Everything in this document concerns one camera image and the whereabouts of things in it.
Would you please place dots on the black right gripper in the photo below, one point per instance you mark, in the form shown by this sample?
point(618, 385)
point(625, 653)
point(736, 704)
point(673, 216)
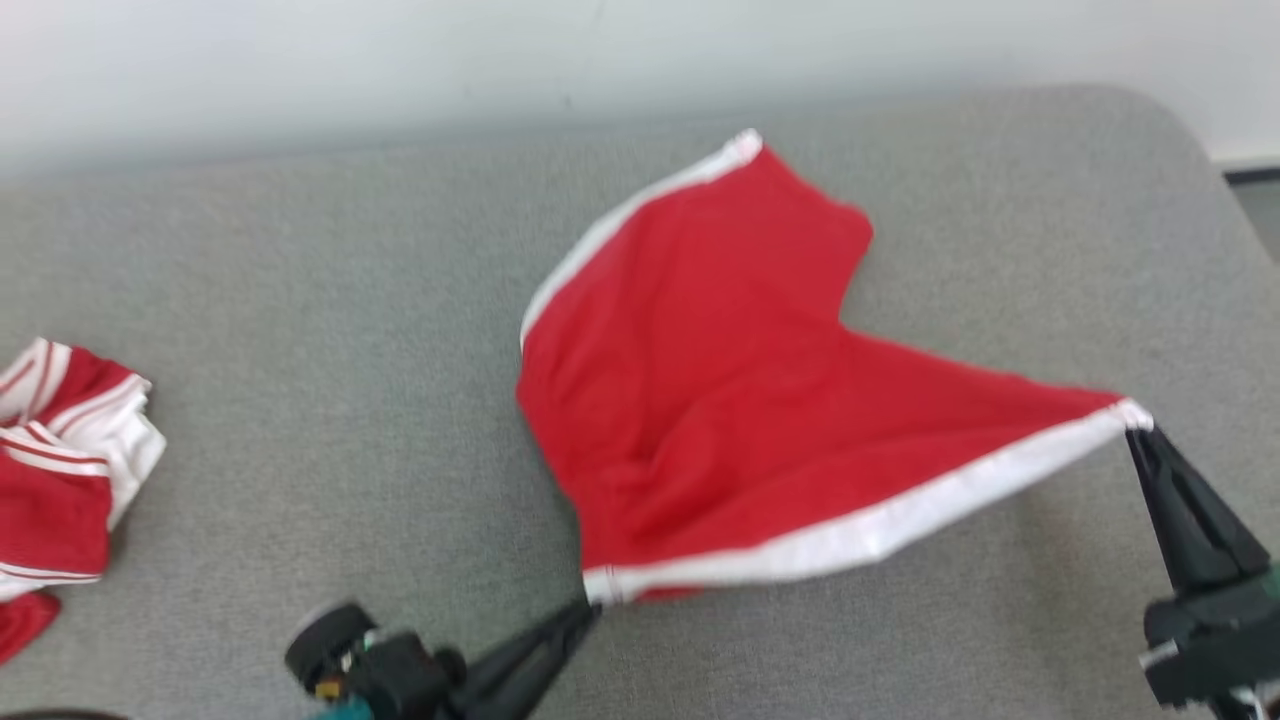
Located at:
point(1215, 645)

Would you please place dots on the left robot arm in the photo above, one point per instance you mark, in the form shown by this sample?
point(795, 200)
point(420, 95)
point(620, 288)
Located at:
point(325, 645)

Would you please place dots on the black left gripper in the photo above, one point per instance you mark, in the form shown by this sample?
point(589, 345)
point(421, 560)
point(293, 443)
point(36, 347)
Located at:
point(405, 680)

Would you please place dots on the red shorts with white trim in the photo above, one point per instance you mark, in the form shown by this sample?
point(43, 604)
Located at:
point(720, 400)

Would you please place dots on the red and white striped shirt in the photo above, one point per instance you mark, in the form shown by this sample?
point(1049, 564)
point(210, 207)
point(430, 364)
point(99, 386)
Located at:
point(50, 500)

